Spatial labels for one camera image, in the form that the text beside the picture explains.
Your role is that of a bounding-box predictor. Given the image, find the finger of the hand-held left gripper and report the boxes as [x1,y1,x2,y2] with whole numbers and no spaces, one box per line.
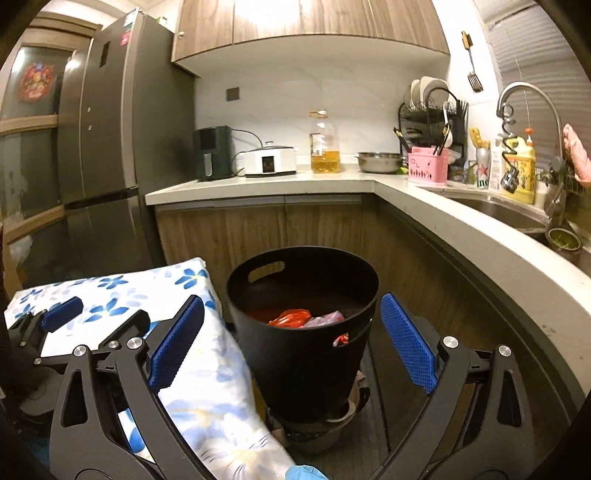
[95,310,151,352]
[9,296,85,354]

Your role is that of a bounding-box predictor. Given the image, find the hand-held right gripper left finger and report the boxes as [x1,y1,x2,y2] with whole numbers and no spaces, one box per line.
[48,295,206,480]

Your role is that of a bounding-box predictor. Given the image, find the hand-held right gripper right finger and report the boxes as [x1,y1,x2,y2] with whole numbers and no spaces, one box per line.
[369,293,541,480]

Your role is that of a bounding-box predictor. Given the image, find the pink plastic bag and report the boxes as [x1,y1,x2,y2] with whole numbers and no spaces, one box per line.
[302,310,346,329]

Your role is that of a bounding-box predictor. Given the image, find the black trash bin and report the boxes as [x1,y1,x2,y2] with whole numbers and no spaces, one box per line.
[226,247,380,423]

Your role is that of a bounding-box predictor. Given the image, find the red plastic bag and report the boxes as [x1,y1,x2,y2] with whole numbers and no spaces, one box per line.
[268,308,315,328]

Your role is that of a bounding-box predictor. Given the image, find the floral tablecloth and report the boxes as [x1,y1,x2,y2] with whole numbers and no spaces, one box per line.
[4,257,296,480]

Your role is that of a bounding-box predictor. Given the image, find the kitchen counter with wooden cabinets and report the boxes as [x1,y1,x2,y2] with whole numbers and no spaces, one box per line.
[145,168,591,416]

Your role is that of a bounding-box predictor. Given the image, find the dark round stand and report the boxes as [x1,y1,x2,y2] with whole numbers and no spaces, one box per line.
[272,385,372,455]

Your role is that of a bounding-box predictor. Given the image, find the steel sink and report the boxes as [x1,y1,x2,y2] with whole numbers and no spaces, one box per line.
[434,191,591,264]

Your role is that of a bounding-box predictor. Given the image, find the blue disposable glove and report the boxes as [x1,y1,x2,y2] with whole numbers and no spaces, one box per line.
[285,464,326,480]

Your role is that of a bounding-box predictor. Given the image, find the pink utensil basket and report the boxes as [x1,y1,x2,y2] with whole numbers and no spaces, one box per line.
[407,147,450,186]

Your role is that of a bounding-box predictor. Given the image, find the steel basin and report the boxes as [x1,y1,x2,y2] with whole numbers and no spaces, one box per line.
[355,152,404,174]

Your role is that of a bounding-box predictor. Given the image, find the dark steel refrigerator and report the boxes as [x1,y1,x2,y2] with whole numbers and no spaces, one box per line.
[58,9,197,278]

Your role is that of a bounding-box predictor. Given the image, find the drink can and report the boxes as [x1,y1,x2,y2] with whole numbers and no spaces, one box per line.
[475,148,491,190]

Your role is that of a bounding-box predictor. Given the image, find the black air fryer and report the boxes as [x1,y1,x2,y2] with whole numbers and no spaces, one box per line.
[193,126,234,182]

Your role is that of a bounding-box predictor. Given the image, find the wooden glass door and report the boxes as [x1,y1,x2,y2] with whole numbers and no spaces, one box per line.
[0,11,102,287]

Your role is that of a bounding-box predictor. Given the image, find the white bottle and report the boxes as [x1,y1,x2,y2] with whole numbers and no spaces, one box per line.
[488,136,505,192]

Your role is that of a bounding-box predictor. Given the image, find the yellow detergent bottle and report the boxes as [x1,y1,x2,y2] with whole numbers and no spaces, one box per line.
[503,129,537,205]

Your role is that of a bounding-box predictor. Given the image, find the cooking oil bottle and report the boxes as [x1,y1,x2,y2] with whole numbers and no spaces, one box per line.
[309,110,341,174]

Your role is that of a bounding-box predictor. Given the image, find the white rice cooker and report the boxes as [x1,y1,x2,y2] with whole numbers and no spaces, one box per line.
[233,142,297,177]

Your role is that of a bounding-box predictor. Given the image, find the black dish rack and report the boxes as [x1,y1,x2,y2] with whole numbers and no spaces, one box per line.
[398,88,469,169]

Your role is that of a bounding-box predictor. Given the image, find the red round door decoration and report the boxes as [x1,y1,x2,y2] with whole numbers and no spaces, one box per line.
[18,62,56,102]

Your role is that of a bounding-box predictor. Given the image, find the white plate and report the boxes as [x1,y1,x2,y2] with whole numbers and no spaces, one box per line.
[419,76,452,109]
[404,78,428,112]

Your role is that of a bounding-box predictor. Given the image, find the pink rubber glove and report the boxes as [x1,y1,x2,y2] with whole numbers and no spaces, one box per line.
[562,122,591,188]

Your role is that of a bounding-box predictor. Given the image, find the hanging slotted spatula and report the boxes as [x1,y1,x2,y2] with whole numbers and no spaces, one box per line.
[461,31,484,93]

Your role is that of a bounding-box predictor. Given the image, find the steel faucet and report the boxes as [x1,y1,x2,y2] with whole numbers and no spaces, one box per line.
[496,82,571,217]

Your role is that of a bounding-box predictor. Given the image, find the window blinds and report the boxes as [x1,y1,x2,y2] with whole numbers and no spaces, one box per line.
[473,0,591,162]

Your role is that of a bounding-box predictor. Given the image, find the black power cable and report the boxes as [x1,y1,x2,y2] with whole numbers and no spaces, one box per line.
[231,129,265,177]

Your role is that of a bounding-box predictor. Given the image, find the black coiled cord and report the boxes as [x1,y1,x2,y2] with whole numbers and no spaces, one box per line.
[501,104,523,193]

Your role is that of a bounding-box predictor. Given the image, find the wooden wall cabinet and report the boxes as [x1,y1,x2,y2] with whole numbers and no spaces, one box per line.
[172,0,451,77]

